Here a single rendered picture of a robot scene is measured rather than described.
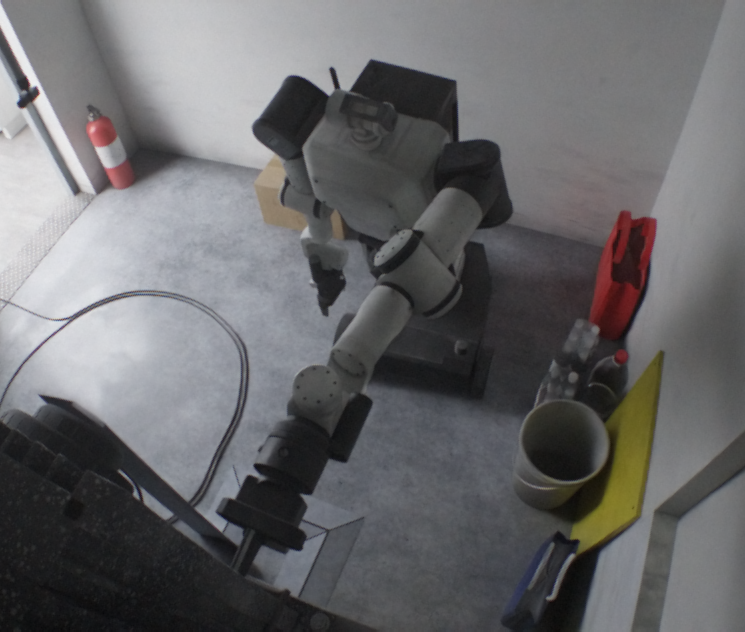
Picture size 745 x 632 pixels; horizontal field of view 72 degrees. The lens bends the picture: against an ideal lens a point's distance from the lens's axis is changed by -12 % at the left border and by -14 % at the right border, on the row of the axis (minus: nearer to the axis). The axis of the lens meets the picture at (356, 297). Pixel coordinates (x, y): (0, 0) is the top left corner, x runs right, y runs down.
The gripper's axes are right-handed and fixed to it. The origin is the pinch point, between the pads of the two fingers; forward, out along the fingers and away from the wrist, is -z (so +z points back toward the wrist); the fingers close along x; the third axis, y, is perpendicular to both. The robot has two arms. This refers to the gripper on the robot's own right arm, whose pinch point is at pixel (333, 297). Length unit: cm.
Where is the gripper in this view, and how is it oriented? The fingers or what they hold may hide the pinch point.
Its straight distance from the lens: 186.7
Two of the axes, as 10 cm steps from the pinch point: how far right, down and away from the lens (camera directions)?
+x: -4.7, 7.5, -4.6
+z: -0.7, -5.5, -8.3
